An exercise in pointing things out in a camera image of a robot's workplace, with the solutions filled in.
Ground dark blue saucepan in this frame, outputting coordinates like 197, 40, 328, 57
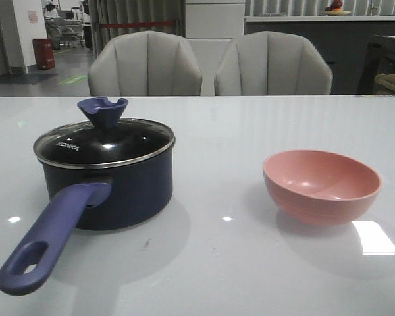
0, 146, 173, 296

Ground glass pot lid blue knob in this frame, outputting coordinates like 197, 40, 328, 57
33, 97, 175, 169

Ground pink bowl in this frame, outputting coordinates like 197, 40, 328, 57
263, 149, 382, 226

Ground left beige armchair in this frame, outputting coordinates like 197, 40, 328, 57
88, 31, 202, 97

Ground beige armchair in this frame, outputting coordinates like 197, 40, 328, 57
88, 31, 202, 97
214, 31, 333, 96

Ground right beige armchair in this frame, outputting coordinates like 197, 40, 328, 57
214, 31, 333, 96

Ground white cabinet drawers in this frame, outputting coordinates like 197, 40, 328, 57
185, 1, 246, 96

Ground red barrier belt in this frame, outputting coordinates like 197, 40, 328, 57
99, 20, 176, 29

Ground grey curtain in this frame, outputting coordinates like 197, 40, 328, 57
88, 0, 186, 55

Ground red trash bin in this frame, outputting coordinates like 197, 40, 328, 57
32, 38, 55, 70

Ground grey counter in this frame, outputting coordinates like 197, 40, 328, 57
244, 16, 395, 95

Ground fruit plate on counter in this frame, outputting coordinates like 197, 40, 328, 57
323, 0, 352, 16

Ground beige cushion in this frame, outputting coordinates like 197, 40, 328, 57
373, 73, 395, 95

